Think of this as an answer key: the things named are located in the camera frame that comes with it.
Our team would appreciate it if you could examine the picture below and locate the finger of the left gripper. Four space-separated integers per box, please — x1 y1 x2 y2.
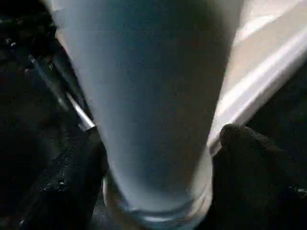
52 57 93 120

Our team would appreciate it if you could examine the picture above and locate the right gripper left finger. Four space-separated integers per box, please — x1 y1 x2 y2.
16 126 108 230

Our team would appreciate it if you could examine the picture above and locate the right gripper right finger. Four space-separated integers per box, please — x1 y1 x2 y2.
208 124 307 230

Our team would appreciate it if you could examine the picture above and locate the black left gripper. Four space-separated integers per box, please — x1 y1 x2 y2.
0 0 82 131

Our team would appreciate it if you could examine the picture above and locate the white plastic table leg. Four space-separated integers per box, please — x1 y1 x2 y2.
47 0 243 230

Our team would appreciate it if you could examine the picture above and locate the white plastic table top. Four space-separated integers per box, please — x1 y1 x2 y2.
66 0 307 156

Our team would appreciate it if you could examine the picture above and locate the black glossy mat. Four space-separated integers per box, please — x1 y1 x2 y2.
0 0 307 230

